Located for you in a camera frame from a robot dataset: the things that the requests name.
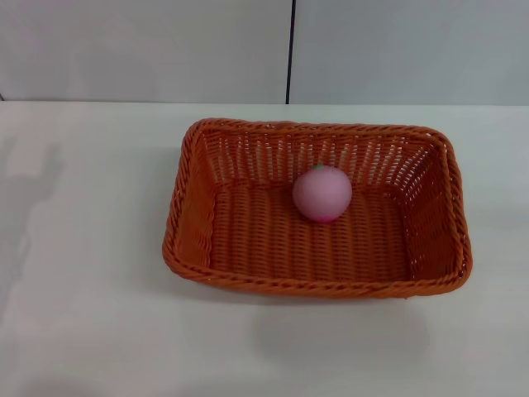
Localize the orange woven plastic basket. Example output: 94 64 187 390
161 117 474 299

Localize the pink toy peach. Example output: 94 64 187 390
293 164 354 224

